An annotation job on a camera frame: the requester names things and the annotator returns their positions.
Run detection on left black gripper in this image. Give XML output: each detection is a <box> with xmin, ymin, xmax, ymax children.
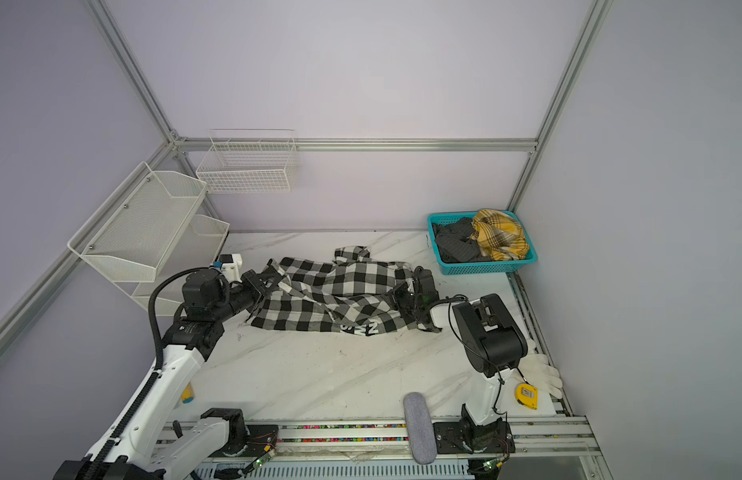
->
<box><xmin>211</xmin><ymin>271</ymin><xmax>280</xmax><ymax>324</ymax></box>

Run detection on dark grey striped shirt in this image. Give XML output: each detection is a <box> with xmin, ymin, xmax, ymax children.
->
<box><xmin>432</xmin><ymin>217</ymin><xmax>491</xmax><ymax>264</ymax></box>

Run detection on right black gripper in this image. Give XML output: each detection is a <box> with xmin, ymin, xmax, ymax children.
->
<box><xmin>381</xmin><ymin>281</ymin><xmax>424</xmax><ymax>318</ymax></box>

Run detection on black white checkered shirt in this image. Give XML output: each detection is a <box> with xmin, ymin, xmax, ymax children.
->
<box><xmin>247</xmin><ymin>246</ymin><xmax>418</xmax><ymax>337</ymax></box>

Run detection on grey foam microphone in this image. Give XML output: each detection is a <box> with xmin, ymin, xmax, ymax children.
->
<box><xmin>403</xmin><ymin>392</ymin><xmax>438</xmax><ymax>465</ymax></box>

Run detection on yellow tape measure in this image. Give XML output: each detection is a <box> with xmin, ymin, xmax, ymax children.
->
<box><xmin>514</xmin><ymin>383</ymin><xmax>539</xmax><ymax>410</ymax></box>

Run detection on white wire wall basket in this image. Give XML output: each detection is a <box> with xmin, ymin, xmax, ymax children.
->
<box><xmin>196</xmin><ymin>129</ymin><xmax>300</xmax><ymax>194</ymax></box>

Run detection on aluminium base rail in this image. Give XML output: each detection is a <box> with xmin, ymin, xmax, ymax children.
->
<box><xmin>154</xmin><ymin>415</ymin><xmax>612</xmax><ymax>480</ymax></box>

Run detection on white mesh two-tier shelf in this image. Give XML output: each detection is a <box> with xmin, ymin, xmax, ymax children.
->
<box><xmin>68</xmin><ymin>162</ymin><xmax>229</xmax><ymax>309</ymax></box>

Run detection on yellow plaid shirt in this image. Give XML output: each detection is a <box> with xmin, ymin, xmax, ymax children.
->
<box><xmin>472</xmin><ymin>209</ymin><xmax>530</xmax><ymax>261</ymax></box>

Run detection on teal plastic basket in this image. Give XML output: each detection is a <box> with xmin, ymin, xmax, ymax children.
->
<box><xmin>427</xmin><ymin>211</ymin><xmax>538</xmax><ymax>275</ymax></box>

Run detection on aluminium frame profile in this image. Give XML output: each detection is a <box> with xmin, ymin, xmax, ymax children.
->
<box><xmin>175</xmin><ymin>138</ymin><xmax>538</xmax><ymax>153</ymax></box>

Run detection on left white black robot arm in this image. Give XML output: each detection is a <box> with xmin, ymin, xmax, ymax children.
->
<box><xmin>54</xmin><ymin>263</ymin><xmax>280</xmax><ymax>479</ymax></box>

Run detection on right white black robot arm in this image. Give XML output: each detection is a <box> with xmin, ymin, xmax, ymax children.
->
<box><xmin>386</xmin><ymin>267</ymin><xmax>529</xmax><ymax>464</ymax></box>

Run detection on white work glove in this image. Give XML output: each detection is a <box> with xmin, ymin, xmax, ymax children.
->
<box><xmin>518</xmin><ymin>339</ymin><xmax>563</xmax><ymax>400</ymax></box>

